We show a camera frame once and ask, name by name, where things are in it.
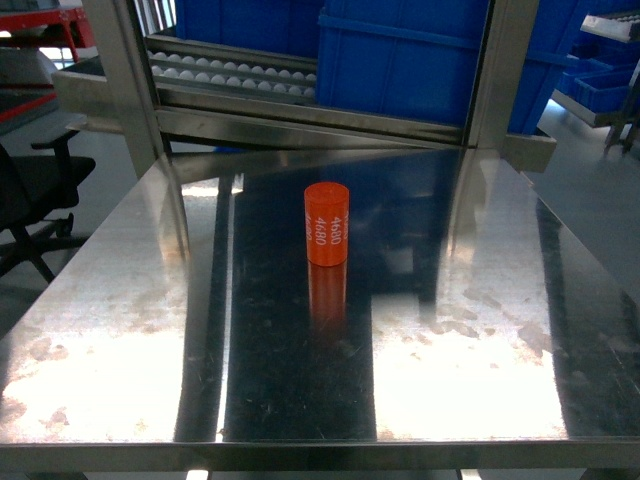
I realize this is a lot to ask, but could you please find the orange cylindrical capacitor 4680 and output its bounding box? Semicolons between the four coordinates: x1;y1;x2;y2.
304;181;350;267

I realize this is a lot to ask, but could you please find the large blue plastic crate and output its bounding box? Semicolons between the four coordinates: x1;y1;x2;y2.
316;1;593;134

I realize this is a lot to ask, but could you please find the blue crate at left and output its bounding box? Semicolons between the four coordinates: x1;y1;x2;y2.
175;0;324;58

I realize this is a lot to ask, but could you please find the black office chair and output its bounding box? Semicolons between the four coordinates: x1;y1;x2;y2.
1;130;96;283

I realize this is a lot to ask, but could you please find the steel shelf with blue bins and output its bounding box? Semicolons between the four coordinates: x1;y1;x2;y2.
552;1;639;152

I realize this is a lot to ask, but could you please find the red metal conveyor frame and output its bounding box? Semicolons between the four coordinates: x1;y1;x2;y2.
1;1;95;129

